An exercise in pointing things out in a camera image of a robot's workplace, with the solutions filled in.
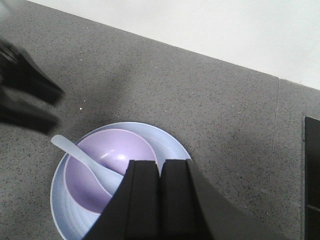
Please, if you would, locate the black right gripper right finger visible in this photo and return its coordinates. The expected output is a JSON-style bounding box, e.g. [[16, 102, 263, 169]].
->
[[159, 158, 291, 240]]

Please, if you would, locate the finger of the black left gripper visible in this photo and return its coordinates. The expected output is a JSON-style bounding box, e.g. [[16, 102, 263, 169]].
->
[[0, 39, 64, 104], [0, 86, 60, 134]]

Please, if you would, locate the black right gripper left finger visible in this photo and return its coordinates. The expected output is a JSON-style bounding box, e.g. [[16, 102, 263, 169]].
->
[[84, 160, 160, 240]]

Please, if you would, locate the light blue plastic spoon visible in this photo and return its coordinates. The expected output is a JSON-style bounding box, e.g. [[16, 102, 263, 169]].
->
[[51, 135, 123, 196]]

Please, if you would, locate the purple plastic bowl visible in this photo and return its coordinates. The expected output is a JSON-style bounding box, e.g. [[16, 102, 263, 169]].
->
[[63, 128, 157, 215]]

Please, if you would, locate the light blue plastic plate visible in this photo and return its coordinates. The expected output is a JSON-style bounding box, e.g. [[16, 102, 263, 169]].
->
[[50, 122, 191, 240]]

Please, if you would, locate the black induction cooktop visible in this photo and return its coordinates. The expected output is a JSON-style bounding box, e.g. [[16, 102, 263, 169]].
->
[[304, 117, 320, 240]]

